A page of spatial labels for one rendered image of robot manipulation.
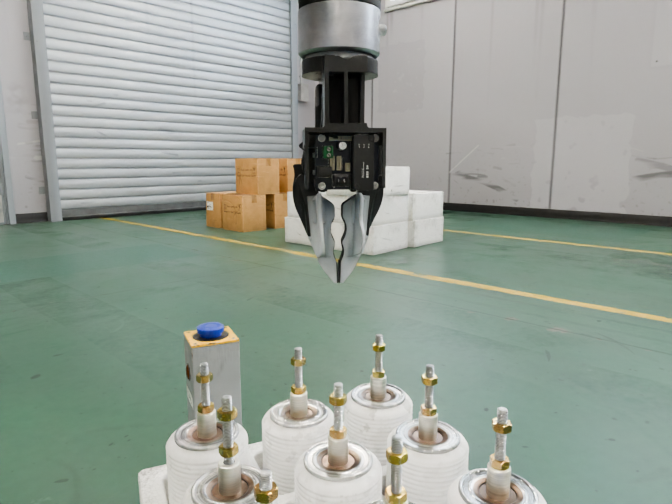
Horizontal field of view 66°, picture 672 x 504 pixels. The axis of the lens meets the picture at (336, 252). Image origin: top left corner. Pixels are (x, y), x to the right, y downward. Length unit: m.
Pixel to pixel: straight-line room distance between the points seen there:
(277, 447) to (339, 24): 0.48
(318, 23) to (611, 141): 5.18
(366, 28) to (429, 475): 0.46
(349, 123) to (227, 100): 6.21
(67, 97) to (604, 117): 5.12
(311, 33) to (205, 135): 5.95
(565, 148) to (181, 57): 4.21
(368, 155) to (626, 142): 5.15
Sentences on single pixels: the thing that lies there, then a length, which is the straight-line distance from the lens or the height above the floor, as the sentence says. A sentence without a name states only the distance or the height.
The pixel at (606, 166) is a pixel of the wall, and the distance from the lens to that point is 5.59.
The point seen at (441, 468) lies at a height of 0.24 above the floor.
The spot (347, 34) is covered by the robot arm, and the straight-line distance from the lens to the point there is 0.48.
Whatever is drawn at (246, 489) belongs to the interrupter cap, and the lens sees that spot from 0.57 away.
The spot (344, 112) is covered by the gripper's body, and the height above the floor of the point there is 0.61.
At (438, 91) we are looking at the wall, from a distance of 6.44.
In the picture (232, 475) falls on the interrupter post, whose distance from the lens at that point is 0.56.
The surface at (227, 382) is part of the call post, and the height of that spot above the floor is 0.25.
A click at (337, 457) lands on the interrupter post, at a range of 0.59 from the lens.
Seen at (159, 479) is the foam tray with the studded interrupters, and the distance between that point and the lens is 0.74.
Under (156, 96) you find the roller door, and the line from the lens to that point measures 6.16.
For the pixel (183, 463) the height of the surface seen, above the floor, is 0.24.
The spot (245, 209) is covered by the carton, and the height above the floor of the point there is 0.19.
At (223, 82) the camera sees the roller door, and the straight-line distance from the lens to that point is 6.65.
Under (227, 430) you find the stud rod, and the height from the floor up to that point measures 0.32.
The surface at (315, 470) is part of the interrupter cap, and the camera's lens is 0.59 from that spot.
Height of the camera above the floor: 0.57
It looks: 10 degrees down
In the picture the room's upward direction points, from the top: straight up
